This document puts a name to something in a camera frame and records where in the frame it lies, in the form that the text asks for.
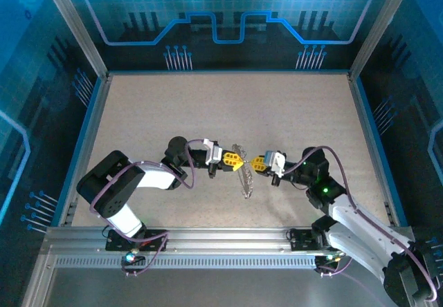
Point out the aluminium front frame rail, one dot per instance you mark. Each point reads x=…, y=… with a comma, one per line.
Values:
x=225, y=238

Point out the grey metal front panel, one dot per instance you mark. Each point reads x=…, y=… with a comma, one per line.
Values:
x=207, y=286

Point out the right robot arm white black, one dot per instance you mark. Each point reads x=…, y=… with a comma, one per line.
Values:
x=356, y=217

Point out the aluminium side frame rail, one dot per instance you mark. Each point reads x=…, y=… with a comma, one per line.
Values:
x=87, y=130
x=362, y=113

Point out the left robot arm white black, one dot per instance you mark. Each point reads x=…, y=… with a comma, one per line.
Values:
x=114, y=189

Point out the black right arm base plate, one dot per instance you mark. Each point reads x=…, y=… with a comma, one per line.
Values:
x=301, y=241

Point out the aluminium frame post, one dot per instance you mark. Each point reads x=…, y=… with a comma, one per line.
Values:
x=73, y=20
x=383, y=20

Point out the small LED controller board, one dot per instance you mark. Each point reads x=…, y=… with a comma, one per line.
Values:
x=131, y=258
x=328, y=258

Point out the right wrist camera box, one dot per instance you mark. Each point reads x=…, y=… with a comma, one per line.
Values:
x=275, y=162

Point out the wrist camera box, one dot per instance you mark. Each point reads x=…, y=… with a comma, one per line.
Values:
x=275, y=162
x=212, y=152

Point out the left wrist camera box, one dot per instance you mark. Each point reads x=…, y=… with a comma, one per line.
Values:
x=212, y=152

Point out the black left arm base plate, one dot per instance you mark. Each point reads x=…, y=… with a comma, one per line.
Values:
x=155, y=241

